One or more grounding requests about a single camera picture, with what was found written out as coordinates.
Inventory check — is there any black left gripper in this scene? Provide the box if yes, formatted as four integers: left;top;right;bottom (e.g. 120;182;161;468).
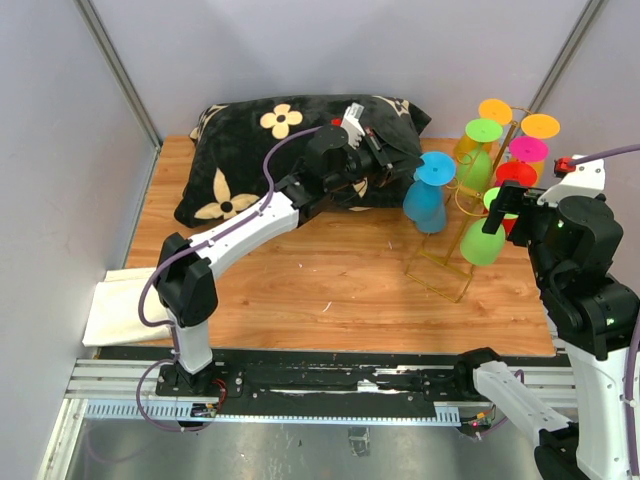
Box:
327;127;424;193

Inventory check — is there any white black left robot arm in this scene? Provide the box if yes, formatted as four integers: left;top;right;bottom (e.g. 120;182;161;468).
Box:
152;125;422;396

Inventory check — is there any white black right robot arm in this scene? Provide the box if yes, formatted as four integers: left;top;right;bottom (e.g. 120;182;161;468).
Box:
452;181;639;479

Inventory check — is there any red wine glass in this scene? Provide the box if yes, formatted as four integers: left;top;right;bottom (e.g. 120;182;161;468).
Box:
494;160;539;236

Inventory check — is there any green wine glass left row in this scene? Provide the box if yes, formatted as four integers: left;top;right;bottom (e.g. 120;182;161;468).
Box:
454;118;503;192

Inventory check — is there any pink wine glass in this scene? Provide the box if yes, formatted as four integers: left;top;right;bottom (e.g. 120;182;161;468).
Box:
509;136;549;163

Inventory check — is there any green wine glass front right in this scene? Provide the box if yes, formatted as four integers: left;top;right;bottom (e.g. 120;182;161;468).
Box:
460;187;506;266

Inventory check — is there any orange wine glass back right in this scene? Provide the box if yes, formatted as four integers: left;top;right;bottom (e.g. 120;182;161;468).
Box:
521;113;560;174

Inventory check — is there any orange wine glass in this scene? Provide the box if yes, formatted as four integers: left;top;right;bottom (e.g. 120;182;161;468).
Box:
521;113;560;174
453;98;513;163

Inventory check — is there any orange wine glass back left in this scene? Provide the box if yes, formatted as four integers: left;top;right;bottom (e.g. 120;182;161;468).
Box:
453;98;513;163

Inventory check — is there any black floral plush pillow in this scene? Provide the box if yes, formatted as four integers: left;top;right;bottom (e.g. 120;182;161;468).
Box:
174;94;432;228

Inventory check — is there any white folded cloth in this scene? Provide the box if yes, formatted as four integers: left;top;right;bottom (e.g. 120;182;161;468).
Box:
82;268;170;347

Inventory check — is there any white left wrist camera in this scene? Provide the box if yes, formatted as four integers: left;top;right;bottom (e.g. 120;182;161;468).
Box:
340;102;365;149

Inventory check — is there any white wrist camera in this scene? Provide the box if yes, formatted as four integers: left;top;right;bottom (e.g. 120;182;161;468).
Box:
340;102;365;149
537;155;605;208

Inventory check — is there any gold wire glass rack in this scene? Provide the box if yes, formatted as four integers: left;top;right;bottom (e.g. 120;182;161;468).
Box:
404;105;532;303

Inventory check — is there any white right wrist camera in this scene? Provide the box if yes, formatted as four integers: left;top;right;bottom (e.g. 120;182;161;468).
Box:
537;155;605;208

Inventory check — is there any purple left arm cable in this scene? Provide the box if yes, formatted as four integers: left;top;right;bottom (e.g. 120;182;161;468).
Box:
135;124;326;434

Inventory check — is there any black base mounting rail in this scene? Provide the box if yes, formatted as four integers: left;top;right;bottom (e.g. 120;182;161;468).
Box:
154;344;481;419

